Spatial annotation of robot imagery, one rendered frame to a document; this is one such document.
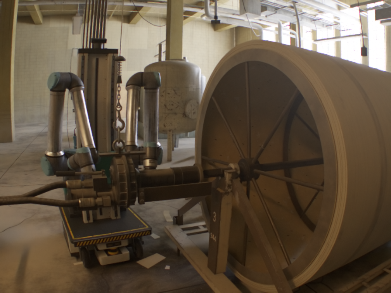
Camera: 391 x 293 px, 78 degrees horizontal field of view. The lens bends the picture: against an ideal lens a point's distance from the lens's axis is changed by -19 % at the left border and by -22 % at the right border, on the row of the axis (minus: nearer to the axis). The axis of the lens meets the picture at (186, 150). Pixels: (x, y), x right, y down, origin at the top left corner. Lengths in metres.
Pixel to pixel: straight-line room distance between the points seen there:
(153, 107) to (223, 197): 0.86
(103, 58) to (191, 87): 4.06
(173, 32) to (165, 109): 5.15
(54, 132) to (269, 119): 1.96
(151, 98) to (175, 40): 8.68
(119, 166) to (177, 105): 4.75
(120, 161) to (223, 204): 0.69
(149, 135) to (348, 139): 1.49
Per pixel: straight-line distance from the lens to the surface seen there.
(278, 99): 2.84
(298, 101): 2.94
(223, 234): 1.94
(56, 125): 2.05
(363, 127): 1.49
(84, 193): 1.60
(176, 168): 1.69
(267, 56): 1.73
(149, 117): 2.23
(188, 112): 6.24
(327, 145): 1.38
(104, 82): 2.45
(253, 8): 9.84
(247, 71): 1.93
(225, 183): 1.81
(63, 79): 2.01
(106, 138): 2.48
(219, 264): 2.05
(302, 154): 3.36
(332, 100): 1.37
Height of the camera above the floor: 1.38
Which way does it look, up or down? 11 degrees down
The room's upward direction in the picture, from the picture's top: 1 degrees clockwise
